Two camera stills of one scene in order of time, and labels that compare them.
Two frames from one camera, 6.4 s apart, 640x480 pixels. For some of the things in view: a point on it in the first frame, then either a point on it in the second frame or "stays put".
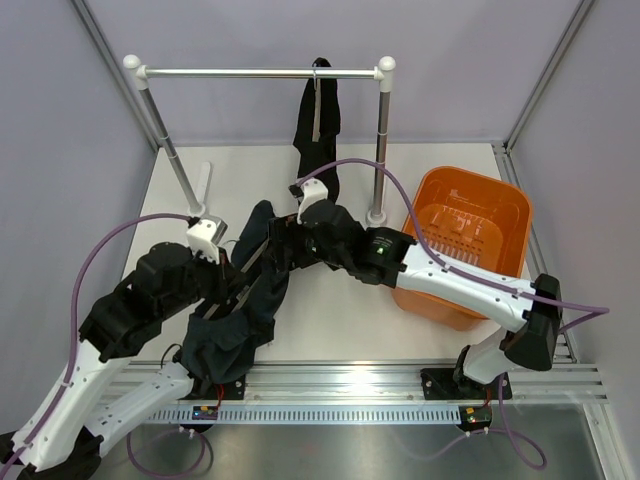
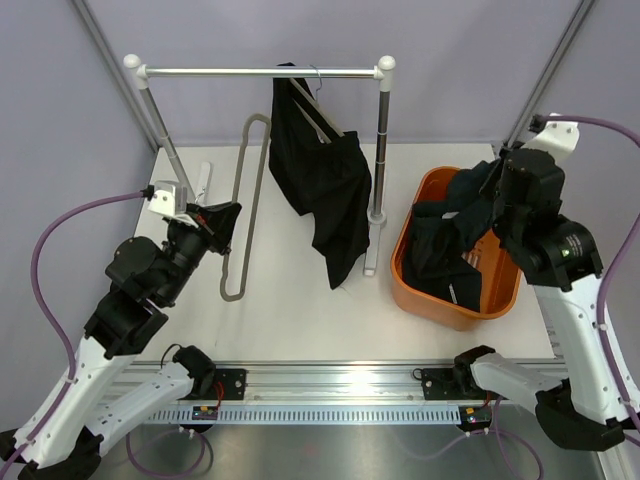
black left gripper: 227,279 to 220,220
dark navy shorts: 222,345 to 442,231
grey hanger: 247,290 to 252,117
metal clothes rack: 383,72 stays put
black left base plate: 233,390 stays put
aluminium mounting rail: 395,382 stays put
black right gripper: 284,231 to 486,187
